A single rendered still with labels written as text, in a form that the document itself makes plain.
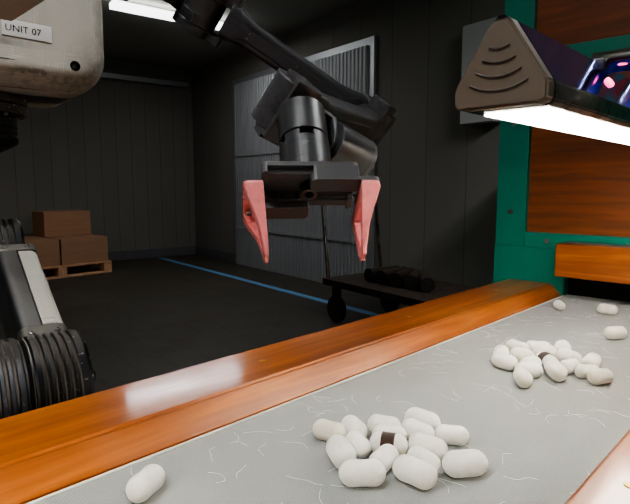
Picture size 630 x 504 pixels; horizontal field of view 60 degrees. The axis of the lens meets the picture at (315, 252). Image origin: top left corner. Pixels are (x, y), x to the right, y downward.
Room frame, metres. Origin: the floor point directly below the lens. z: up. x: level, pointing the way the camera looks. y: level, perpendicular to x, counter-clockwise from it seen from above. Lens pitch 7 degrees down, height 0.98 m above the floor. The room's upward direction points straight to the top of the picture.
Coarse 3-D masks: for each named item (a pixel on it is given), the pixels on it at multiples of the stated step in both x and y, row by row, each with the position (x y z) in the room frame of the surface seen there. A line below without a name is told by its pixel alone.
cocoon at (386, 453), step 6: (384, 444) 0.44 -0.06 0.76; (390, 444) 0.44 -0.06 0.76; (378, 450) 0.43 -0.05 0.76; (384, 450) 0.43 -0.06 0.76; (390, 450) 0.43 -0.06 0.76; (396, 450) 0.43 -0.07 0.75; (372, 456) 0.42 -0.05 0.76; (378, 456) 0.42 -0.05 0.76; (384, 456) 0.42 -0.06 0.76; (390, 456) 0.42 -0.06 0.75; (396, 456) 0.43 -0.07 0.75; (384, 462) 0.42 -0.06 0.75; (390, 462) 0.42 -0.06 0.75
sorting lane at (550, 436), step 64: (512, 320) 0.94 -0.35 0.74; (576, 320) 0.94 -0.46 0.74; (384, 384) 0.63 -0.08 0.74; (448, 384) 0.63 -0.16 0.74; (512, 384) 0.63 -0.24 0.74; (576, 384) 0.63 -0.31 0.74; (192, 448) 0.47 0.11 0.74; (256, 448) 0.47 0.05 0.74; (320, 448) 0.47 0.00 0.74; (448, 448) 0.47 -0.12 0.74; (512, 448) 0.47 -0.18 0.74; (576, 448) 0.47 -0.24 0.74
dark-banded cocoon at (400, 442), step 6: (378, 432) 0.46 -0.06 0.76; (372, 438) 0.45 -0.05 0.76; (378, 438) 0.45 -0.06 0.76; (396, 438) 0.45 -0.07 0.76; (402, 438) 0.45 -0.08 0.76; (372, 444) 0.45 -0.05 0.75; (378, 444) 0.45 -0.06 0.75; (396, 444) 0.44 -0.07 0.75; (402, 444) 0.44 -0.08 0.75; (372, 450) 0.45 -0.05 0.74; (402, 450) 0.44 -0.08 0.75
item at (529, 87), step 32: (512, 32) 0.45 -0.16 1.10; (480, 64) 0.46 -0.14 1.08; (512, 64) 0.45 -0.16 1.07; (544, 64) 0.44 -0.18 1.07; (576, 64) 0.52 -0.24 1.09; (480, 96) 0.46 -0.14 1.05; (512, 96) 0.44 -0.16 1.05; (544, 96) 0.43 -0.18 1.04; (576, 96) 0.47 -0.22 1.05; (608, 96) 0.54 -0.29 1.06
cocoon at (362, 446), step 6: (354, 432) 0.46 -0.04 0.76; (348, 438) 0.46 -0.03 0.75; (354, 438) 0.45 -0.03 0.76; (360, 438) 0.45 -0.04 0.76; (354, 444) 0.45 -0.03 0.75; (360, 444) 0.44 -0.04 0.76; (366, 444) 0.44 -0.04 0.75; (360, 450) 0.44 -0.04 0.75; (366, 450) 0.44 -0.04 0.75; (360, 456) 0.44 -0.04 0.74; (366, 456) 0.44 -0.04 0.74
